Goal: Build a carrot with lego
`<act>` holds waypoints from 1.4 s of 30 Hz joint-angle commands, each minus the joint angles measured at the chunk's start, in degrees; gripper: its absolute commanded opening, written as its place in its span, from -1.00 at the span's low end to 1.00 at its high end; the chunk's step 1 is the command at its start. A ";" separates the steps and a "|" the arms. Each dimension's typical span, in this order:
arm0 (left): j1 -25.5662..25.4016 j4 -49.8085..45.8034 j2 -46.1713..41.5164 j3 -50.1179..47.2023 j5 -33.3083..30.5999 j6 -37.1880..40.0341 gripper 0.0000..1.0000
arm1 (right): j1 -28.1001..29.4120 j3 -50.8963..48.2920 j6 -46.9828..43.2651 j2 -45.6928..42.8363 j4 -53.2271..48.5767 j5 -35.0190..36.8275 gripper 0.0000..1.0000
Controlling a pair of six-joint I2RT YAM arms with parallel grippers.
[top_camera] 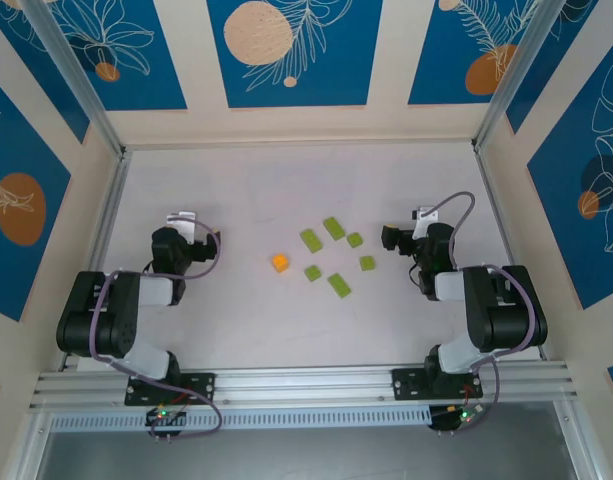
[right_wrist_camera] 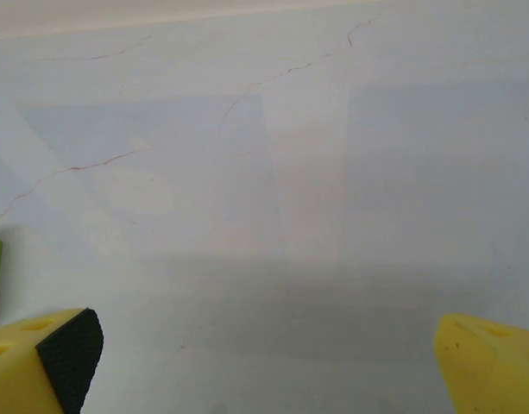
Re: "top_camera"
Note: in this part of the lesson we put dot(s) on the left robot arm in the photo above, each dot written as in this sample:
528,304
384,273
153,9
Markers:
101,320

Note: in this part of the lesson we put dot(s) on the green square lego brick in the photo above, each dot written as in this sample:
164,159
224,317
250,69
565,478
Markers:
367,263
313,273
355,240

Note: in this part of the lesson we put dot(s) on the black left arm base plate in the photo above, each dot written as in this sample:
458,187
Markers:
201,387

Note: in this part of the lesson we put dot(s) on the blue floral wall panel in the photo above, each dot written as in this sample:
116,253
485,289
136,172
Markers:
336,60
16,45
576,60
556,225
16,280
151,60
436,50

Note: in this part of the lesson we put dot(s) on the orange square lego brick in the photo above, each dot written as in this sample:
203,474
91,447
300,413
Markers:
280,263

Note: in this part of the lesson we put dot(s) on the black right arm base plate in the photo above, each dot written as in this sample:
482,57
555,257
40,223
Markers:
408,385

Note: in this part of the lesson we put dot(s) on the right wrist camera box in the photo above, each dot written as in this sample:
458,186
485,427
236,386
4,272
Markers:
428,217

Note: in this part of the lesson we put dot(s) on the grey metal sheet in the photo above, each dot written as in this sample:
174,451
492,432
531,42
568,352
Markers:
306,457

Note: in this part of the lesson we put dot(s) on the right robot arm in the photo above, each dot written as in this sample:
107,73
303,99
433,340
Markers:
506,320

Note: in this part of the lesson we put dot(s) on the aluminium mounting rail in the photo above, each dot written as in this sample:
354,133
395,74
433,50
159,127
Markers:
306,385

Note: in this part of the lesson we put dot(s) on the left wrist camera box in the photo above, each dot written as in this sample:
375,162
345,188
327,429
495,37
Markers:
183,225

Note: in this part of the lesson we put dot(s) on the aluminium side rail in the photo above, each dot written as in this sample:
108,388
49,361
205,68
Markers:
108,210
496,210

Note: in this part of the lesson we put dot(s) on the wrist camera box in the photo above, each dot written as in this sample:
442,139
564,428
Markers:
428,217
183,225

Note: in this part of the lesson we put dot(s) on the green long lego brick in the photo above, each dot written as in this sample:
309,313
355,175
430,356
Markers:
311,240
339,286
334,228

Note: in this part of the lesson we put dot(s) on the aluminium frame post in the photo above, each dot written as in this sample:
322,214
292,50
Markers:
76,75
516,65

